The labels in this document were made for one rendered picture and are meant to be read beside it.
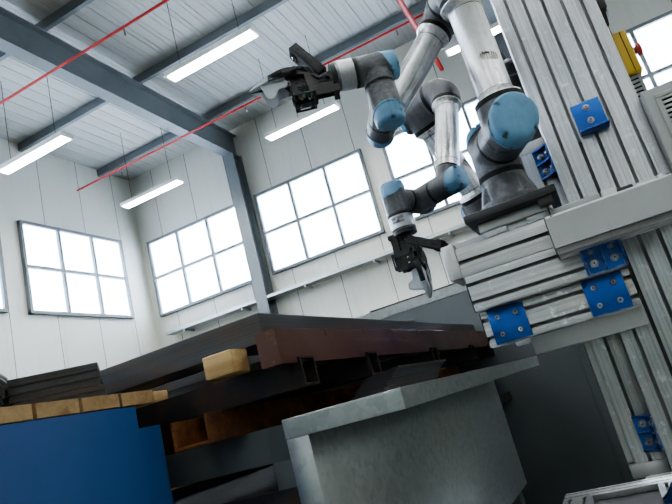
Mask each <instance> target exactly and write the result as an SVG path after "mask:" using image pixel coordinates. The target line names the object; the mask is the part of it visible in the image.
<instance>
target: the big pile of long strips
mask: <svg viewBox="0 0 672 504"><path fill-rule="evenodd" d="M102 395H108V392H107V389H106V387H105V384H104V381H103V379H102V373H101V370H100V368H99V365H98V363H97V362H95V363H90V364H85V365H80V366H76V367H71V368H66V369H61V370H56V371H51V372H46V373H41V374H37V375H32V376H27V377H22V378H17V379H12V380H8V378H7V377H5V376H4V375H2V374H1V373H0V407H8V406H16V405H25V404H35V403H42V402H51V401H59V400H68V399H77V398H78V399H80V398H85V397H94V396H102Z"/></svg>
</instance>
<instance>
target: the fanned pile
mask: <svg viewBox="0 0 672 504"><path fill-rule="evenodd" d="M444 361H446V359H442V360H435V361H428V362H421V363H413V364H406V365H399V366H396V367H393V368H391V369H388V370H385V371H383V372H380V373H378V374H375V375H373V376H370V377H368V378H366V379H367V380H365V381H363V382H364V383H362V384H361V385H362V386H359V388H360V389H357V392H355V397H353V398H352V400H356V399H359V398H363V397H367V396H370V395H374V394H377V393H381V392H385V391H388V390H392V389H395V388H399V387H403V386H407V385H412V384H416V383H421V382H425V381H429V380H434V379H435V378H438V375H439V374H438V373H439V371H440V369H441V367H440V366H442V365H441V364H443V362H444ZM352 400H351V401H352Z"/></svg>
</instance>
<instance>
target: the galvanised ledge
mask: <svg viewBox="0 0 672 504"><path fill-rule="evenodd" d="M538 365H539V362H538V359H537V357H536V356H534V357H530V358H526V359H521V360H517V361H512V362H508V363H504V364H499V365H495V366H491V367H486V368H482V369H477V370H473V371H469V372H464V373H460V374H456V375H451V376H447V377H442V378H438V379H434V380H429V381H425V382H421V383H416V384H412V385H407V386H403V387H399V388H395V389H392V390H388V391H385V392H381V393H377V394H374V395H370V396H367V397H363V398H359V399H356V400H352V401H349V402H345V403H341V404H338V405H334V406H331V407H327V408H323V409H320V410H316V411H313V412H309V413H305V414H302V415H298V416H295V417H291V418H287V419H284V420H281V421H282V425H283V429H284V434H285V438H286V440H289V439H292V438H296V437H300V436H304V435H308V434H312V433H315V432H319V431H323V430H327V429H331V428H334V427H338V426H342V425H346V424H350V423H354V422H357V421H361V420H365V419H369V418H373V417H376V416H380V415H384V414H388V413H392V412H396V411H399V410H403V409H407V408H410V407H413V406H416V405H419V404H422V403H425V402H428V401H431V400H434V399H437V398H440V397H443V396H446V395H449V394H452V393H455V392H459V391H462V390H465V389H468V388H471V387H474V386H477V385H480V384H483V383H486V382H489V381H492V380H495V379H498V378H501V377H504V376H507V375H510V374H513V373H516V372H519V371H522V370H525V369H528V368H532V367H535V366H538Z"/></svg>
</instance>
